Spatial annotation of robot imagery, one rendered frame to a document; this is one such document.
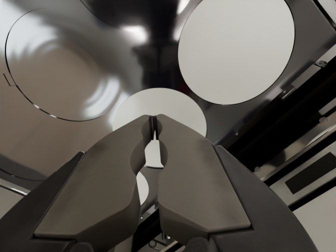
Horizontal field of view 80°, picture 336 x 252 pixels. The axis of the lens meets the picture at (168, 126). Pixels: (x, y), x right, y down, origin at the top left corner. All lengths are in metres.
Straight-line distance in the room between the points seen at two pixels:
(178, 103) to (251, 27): 0.09
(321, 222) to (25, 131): 0.28
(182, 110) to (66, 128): 0.12
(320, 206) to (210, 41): 0.16
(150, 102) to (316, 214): 0.17
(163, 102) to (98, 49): 0.07
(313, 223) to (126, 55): 0.20
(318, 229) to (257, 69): 0.14
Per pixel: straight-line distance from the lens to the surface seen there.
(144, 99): 0.20
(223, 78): 0.20
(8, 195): 0.36
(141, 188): 0.28
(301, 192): 0.21
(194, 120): 0.21
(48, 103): 0.23
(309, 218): 0.21
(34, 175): 0.30
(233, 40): 0.20
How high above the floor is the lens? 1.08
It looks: 59 degrees down
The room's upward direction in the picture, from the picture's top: 178 degrees clockwise
